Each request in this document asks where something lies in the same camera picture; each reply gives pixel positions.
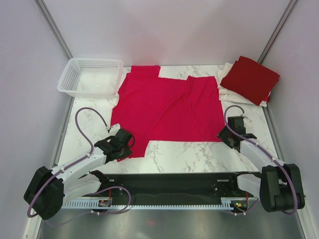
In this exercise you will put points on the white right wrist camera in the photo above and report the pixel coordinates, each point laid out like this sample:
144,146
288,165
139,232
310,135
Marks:
245,117

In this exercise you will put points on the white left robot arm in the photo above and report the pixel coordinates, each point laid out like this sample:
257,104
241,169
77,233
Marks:
50,189

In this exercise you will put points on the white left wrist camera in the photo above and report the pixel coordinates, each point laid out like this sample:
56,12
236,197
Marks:
113,129

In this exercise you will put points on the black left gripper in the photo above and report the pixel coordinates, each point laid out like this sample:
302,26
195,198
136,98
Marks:
127,153

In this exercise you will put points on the dark red folded t shirt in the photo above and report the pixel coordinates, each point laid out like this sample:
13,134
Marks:
250,80

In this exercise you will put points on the white slotted cable duct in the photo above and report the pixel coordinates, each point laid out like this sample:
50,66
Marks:
96,204

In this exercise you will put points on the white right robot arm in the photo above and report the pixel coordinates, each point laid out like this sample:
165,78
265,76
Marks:
279,187

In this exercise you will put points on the bright red t shirt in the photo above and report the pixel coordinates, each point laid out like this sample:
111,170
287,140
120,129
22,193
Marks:
153,108

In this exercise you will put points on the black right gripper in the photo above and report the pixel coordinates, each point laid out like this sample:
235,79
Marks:
222,135

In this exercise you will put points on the cream folded t shirt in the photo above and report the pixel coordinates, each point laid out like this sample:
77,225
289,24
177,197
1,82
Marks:
226,95

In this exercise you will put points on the white plastic basket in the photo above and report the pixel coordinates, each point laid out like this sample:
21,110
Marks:
97,78

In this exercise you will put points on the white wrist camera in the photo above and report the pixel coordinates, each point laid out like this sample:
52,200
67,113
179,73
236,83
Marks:
245,117
113,129

